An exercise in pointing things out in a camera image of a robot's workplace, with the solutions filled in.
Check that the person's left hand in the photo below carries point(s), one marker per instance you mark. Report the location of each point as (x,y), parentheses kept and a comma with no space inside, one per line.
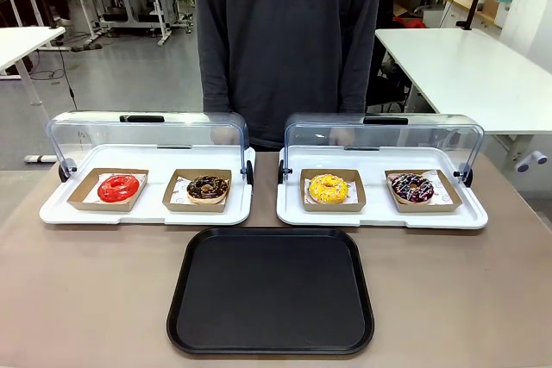
(346,135)

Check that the person's right hand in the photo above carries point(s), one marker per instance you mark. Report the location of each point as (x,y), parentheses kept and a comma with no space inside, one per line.
(220,137)

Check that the yellow sprinkled donut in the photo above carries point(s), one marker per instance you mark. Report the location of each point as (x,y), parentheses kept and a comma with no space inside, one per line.
(328,189)

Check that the brown paper donut tray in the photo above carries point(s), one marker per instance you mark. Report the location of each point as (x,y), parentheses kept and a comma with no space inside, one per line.
(86,195)
(172,200)
(358,195)
(446,200)

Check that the chocolate nut donut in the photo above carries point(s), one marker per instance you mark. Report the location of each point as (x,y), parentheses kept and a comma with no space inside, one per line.
(207,189)

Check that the dark donut with white drizzle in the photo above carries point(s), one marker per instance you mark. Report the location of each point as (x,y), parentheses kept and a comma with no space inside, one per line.
(411,188)

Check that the red glazed donut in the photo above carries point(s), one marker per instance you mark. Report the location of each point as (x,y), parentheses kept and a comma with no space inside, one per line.
(118,188)

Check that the black plastic serving tray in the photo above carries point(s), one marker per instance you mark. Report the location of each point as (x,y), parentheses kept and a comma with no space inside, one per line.
(270,290)

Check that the clear display case lid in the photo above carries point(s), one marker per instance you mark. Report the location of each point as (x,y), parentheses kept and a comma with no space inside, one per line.
(146,131)
(384,133)

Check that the white display case base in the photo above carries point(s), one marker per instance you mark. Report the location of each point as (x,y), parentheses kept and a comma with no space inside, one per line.
(146,208)
(379,213)

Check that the person in dark grey sweater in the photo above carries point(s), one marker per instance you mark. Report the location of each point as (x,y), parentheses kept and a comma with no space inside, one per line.
(284,40)

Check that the large white table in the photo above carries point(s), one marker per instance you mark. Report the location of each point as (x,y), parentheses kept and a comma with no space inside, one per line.
(470,75)

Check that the wooden workbench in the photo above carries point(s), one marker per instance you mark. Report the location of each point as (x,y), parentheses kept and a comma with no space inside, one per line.
(470,8)

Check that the white table with white legs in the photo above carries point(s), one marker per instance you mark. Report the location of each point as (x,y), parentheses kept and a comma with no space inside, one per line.
(21,47)

